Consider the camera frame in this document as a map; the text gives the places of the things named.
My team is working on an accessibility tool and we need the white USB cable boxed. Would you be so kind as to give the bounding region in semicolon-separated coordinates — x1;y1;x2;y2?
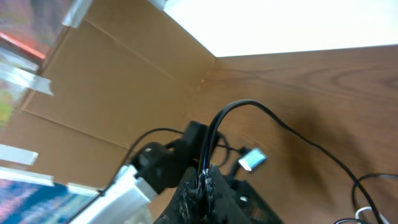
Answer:
354;206;389;224

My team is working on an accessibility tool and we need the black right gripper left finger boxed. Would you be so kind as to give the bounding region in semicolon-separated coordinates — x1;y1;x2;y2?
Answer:
154;167;201;224

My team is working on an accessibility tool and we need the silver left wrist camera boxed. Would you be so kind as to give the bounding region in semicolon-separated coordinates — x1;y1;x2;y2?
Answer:
238;148;267;172

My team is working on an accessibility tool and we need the cardboard side panel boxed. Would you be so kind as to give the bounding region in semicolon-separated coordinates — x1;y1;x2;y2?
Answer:
0;0;216;187

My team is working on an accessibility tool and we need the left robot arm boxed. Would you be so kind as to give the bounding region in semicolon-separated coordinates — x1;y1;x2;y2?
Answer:
67;121;282;223

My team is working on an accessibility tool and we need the thick black USB cable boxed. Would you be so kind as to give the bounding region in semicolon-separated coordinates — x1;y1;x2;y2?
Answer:
198;99;386;224

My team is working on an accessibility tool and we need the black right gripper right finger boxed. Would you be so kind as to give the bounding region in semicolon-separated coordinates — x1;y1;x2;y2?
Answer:
205;166;251;224

